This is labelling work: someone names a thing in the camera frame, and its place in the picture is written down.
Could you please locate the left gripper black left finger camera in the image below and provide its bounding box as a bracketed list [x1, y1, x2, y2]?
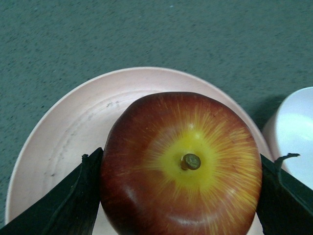
[0, 147, 103, 235]

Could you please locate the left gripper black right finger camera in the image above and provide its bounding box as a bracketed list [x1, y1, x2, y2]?
[257, 153, 313, 235]

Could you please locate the red apple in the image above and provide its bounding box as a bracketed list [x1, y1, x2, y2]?
[100, 92, 262, 235]

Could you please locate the light pink bowl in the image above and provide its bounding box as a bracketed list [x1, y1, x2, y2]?
[262, 87, 313, 188]

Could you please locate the pink plate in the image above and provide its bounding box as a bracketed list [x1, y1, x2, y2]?
[6, 67, 270, 235]

